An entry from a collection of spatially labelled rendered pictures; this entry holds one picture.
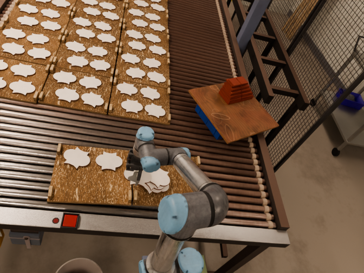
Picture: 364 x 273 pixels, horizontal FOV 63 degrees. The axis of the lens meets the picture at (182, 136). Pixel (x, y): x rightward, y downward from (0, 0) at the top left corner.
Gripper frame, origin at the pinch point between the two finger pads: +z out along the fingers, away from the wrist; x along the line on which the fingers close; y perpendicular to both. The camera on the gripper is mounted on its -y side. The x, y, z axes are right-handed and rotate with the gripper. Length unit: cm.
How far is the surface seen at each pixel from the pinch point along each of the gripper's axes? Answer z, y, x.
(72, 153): 10.4, 35.8, -15.9
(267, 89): 4, -101, -100
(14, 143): 13, 66, -19
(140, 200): 12.0, -3.8, 7.5
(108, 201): 11.9, 12.6, 10.4
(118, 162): 10.7, 10.1, -13.7
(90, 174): 11.7, 24.3, -4.6
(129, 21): 11, 17, -165
